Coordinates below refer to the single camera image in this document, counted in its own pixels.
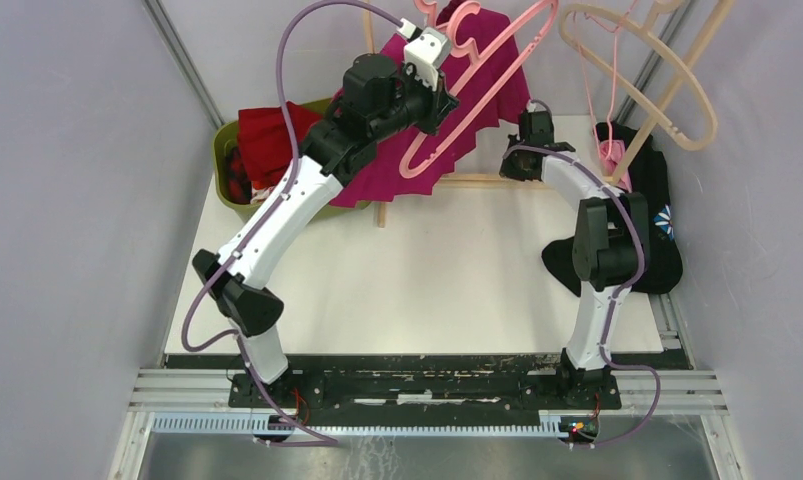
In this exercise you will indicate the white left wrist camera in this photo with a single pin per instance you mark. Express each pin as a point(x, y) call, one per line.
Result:
point(424, 53)

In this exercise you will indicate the olive green plastic basket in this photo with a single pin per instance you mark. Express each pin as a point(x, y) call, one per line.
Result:
point(224, 140)

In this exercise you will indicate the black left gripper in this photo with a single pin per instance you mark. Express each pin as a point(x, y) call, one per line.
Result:
point(439, 103)

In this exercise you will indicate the magenta pleated skirt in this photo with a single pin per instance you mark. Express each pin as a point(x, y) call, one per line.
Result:
point(381, 181)

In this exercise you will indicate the red dress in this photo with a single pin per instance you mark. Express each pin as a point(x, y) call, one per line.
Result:
point(265, 146)

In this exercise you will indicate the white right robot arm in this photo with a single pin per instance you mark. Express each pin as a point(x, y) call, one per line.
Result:
point(608, 251)

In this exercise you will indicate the beige plastic hanger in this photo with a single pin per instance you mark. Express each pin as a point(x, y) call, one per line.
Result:
point(664, 72)

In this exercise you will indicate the aluminium corner rail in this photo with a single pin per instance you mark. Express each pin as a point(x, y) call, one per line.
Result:
point(180, 54)

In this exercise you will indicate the pink cloth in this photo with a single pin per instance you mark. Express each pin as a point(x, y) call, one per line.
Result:
point(612, 142)

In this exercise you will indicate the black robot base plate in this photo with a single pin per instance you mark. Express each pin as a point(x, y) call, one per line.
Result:
point(452, 391)

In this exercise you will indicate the black shirt with flower print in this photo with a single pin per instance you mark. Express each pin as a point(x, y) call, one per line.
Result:
point(648, 174)

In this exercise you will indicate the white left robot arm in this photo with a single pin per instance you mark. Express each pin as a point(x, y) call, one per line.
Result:
point(378, 99)

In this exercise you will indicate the red navy plaid skirt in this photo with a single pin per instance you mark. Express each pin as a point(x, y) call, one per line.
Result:
point(238, 185)

